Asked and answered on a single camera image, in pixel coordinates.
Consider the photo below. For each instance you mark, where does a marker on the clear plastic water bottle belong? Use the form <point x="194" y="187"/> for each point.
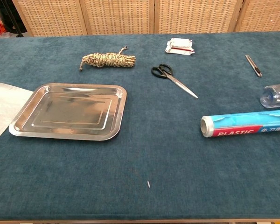
<point x="277" y="96"/>

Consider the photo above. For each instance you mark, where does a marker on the blue plush table cover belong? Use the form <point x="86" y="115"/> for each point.
<point x="140" y="163"/>

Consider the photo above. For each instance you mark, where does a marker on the silver utility knife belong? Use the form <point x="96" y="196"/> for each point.
<point x="254" y="66"/>

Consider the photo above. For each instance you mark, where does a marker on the tiny white paper scrap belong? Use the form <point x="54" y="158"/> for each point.
<point x="148" y="184"/>

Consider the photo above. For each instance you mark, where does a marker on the blue plastic wrap roll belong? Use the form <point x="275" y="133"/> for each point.
<point x="242" y="123"/>

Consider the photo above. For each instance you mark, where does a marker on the wicker folding screen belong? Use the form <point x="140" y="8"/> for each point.
<point x="119" y="16"/>

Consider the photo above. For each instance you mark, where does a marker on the white gauze packet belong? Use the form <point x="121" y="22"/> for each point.
<point x="179" y="45"/>

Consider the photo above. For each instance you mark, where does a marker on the white parchment paper sheet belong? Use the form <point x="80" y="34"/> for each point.
<point x="2" y="107"/>

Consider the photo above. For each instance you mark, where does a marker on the silver metal tray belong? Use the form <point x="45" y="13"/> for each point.
<point x="70" y="112"/>

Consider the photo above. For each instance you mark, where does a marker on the black tripod stand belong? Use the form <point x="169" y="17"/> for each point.
<point x="15" y="21"/>

